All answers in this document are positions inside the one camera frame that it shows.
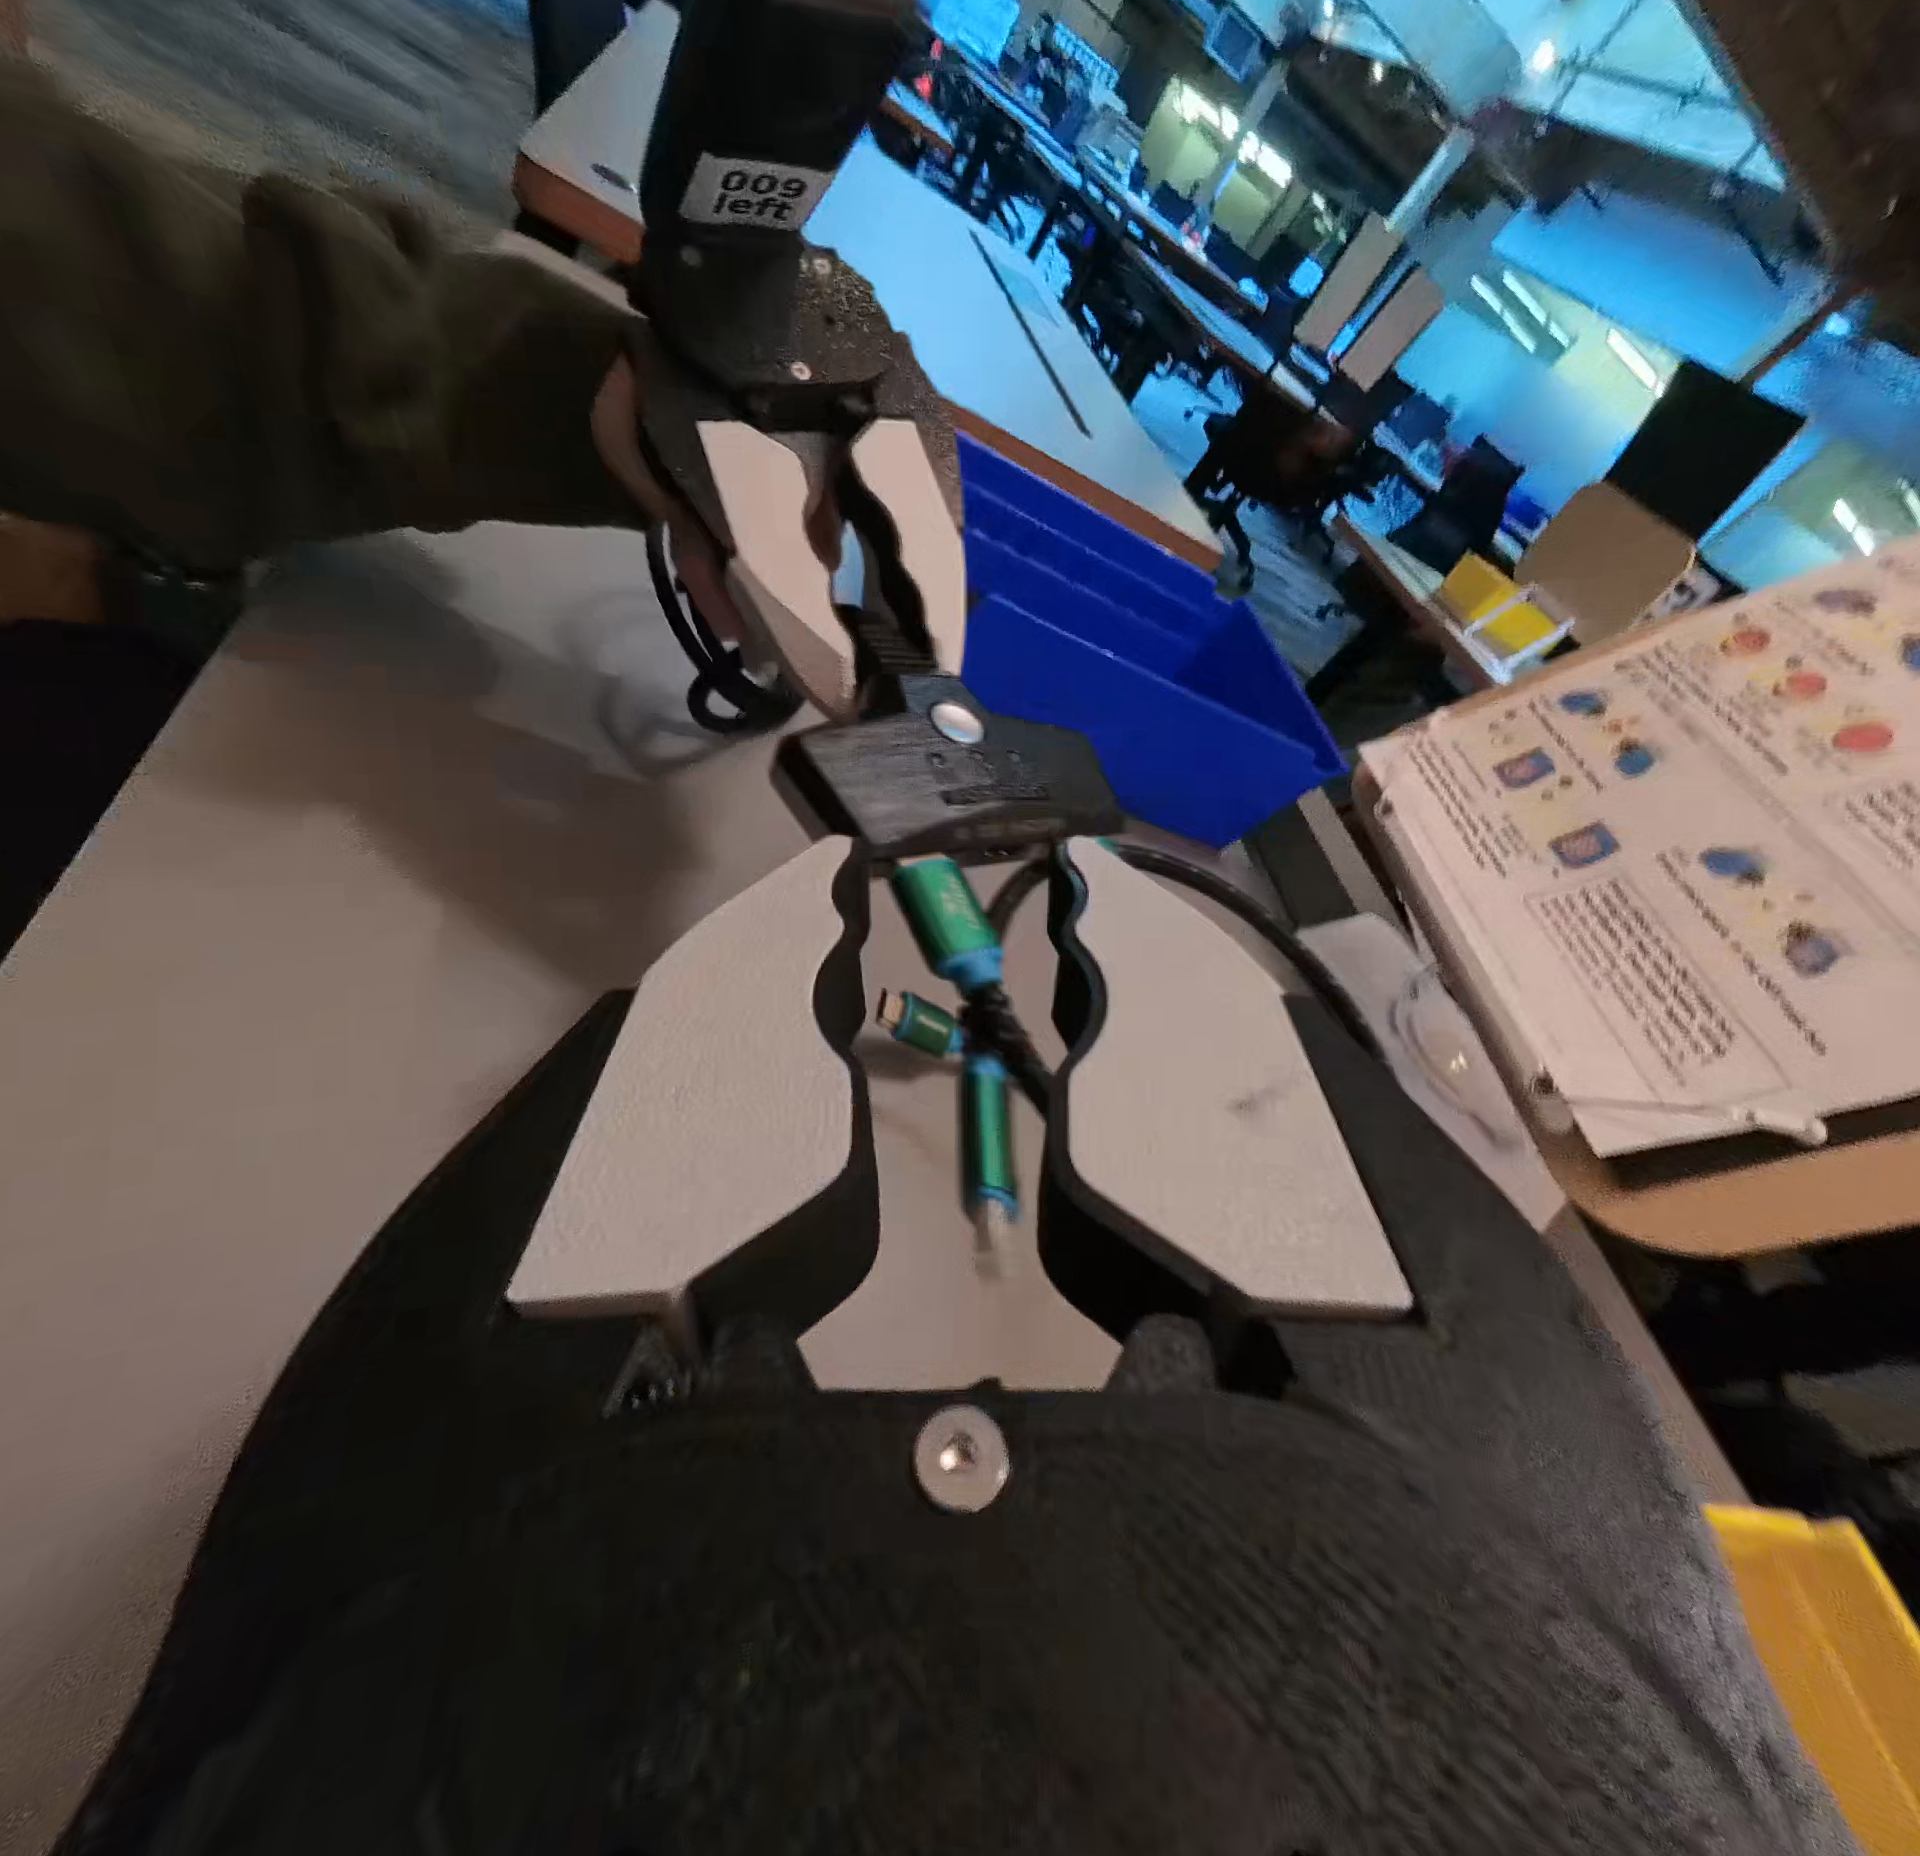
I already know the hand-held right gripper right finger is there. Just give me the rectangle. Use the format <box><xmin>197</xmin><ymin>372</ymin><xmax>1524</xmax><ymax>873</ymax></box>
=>
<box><xmin>1038</xmin><ymin>833</ymin><xmax>1418</xmax><ymax>1322</ymax></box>

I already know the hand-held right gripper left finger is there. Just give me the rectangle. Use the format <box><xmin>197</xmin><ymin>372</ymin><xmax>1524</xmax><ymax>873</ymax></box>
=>
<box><xmin>506</xmin><ymin>833</ymin><xmax>882</xmax><ymax>1327</ymax></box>

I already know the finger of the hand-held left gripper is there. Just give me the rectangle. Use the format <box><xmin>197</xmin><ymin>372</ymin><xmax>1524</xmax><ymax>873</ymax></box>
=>
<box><xmin>694</xmin><ymin>416</ymin><xmax>863</xmax><ymax>724</ymax></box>
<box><xmin>844</xmin><ymin>412</ymin><xmax>973</xmax><ymax>682</ymax></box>

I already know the black hub cable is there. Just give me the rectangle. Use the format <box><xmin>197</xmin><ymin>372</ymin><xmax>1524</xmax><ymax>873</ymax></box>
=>
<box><xmin>646</xmin><ymin>517</ymin><xmax>807</xmax><ymax>735</ymax></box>

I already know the grey usb hub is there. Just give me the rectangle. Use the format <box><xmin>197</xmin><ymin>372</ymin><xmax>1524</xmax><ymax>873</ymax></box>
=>
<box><xmin>775</xmin><ymin>668</ymin><xmax>1127</xmax><ymax>860</ymax></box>

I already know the black multi-head green charging cable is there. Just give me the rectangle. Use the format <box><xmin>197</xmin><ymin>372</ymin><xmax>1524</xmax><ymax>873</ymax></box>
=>
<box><xmin>874</xmin><ymin>839</ymin><xmax>1359</xmax><ymax>1262</ymax></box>

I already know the person's left forearm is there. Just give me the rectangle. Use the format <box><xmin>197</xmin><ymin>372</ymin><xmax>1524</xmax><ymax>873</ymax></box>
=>
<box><xmin>0</xmin><ymin>55</ymin><xmax>650</xmax><ymax>574</ymax></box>

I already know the white desk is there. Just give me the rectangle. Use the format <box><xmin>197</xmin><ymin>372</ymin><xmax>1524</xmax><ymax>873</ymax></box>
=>
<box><xmin>0</xmin><ymin>512</ymin><xmax>1741</xmax><ymax>1856</ymax></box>

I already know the person's left hand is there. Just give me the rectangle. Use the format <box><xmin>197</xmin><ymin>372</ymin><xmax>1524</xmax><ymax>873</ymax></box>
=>
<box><xmin>590</xmin><ymin>346</ymin><xmax>751</xmax><ymax>658</ymax></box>

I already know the clear plastic stand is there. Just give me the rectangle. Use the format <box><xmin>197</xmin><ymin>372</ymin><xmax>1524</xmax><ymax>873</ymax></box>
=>
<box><xmin>1384</xmin><ymin>952</ymin><xmax>1535</xmax><ymax>1141</ymax></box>

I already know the blue plastic bin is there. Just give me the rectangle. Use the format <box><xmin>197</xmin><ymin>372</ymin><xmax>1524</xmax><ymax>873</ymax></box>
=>
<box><xmin>955</xmin><ymin>431</ymin><xmax>1352</xmax><ymax>850</ymax></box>

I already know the black office chair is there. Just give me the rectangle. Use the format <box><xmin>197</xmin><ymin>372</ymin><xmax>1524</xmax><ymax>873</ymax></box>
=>
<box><xmin>1183</xmin><ymin>377</ymin><xmax>1359</xmax><ymax>574</ymax></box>

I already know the brown cardboard clipboard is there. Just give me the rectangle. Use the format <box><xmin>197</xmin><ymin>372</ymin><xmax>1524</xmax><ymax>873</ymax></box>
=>
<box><xmin>1348</xmin><ymin>732</ymin><xmax>1920</xmax><ymax>1262</ymax></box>

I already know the printed instruction sheet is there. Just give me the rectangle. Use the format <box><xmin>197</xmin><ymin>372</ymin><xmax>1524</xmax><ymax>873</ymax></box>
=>
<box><xmin>1357</xmin><ymin>537</ymin><xmax>1920</xmax><ymax>1163</ymax></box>

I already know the small yellow bin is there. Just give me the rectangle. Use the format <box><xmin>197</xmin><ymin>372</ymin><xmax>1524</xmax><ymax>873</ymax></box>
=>
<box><xmin>1435</xmin><ymin>549</ymin><xmax>1578</xmax><ymax>677</ymax></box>

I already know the brown cardboard piece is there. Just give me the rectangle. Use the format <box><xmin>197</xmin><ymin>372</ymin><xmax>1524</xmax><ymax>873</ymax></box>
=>
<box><xmin>1529</xmin><ymin>481</ymin><xmax>1700</xmax><ymax>644</ymax></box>

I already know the black monitor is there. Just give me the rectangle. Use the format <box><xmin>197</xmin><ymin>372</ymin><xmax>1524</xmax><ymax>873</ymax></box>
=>
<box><xmin>1602</xmin><ymin>357</ymin><xmax>1812</xmax><ymax>548</ymax></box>

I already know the yellow plastic bin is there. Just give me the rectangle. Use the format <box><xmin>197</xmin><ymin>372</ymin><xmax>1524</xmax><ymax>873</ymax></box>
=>
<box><xmin>1702</xmin><ymin>1502</ymin><xmax>1920</xmax><ymax>1856</ymax></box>

